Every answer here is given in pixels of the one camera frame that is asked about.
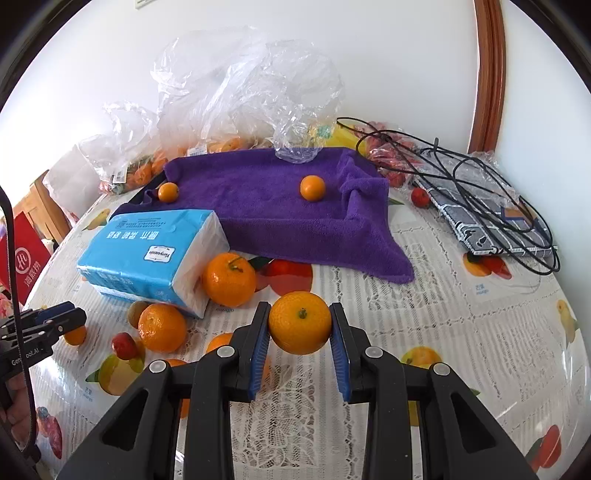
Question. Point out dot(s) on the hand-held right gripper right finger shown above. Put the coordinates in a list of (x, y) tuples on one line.
[(340, 364)]

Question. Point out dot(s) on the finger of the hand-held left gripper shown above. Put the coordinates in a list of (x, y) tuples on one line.
[(55, 311), (67, 323)]

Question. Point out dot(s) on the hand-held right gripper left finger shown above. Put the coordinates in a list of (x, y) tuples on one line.
[(259, 364)]

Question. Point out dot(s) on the small orange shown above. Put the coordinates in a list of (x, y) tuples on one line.
[(74, 337), (168, 191), (218, 344), (312, 188)]

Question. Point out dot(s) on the orange with green stem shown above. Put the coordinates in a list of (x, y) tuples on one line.
[(300, 323)]

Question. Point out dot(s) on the large orange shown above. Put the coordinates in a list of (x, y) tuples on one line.
[(229, 279), (161, 326)]

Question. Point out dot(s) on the plastic bag of red fruits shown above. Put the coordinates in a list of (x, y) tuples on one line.
[(392, 161)]

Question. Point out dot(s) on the person's left hand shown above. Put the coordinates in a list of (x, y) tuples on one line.
[(18, 406)]

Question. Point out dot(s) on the small red fruit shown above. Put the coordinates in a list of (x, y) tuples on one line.
[(420, 196), (123, 345)]

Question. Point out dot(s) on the red box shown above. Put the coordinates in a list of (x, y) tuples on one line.
[(23, 258)]

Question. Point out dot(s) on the small yellow-brown fruit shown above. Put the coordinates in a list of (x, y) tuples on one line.
[(137, 314)]

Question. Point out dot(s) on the fruit print tablecloth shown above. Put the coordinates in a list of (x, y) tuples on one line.
[(415, 300)]

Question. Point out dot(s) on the blue tissue pack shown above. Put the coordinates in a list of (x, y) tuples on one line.
[(138, 249)]

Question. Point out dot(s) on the wooden chair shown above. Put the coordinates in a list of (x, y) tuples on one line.
[(44, 203)]

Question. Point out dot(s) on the white paper bag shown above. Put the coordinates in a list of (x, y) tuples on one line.
[(69, 184)]

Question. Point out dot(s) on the purple towel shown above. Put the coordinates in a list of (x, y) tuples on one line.
[(258, 217)]

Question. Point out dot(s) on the plastic bag of small oranges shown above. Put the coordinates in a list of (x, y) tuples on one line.
[(134, 170)]

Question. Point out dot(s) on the patterned cloth in plastic wrap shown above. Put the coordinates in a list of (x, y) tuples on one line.
[(485, 221)]

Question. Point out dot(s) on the yellow fruit package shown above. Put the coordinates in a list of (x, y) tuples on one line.
[(344, 138)]

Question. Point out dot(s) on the large clear plastic bag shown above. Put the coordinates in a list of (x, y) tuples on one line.
[(231, 92)]

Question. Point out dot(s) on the wooden door frame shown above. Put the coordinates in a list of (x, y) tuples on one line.
[(491, 69)]

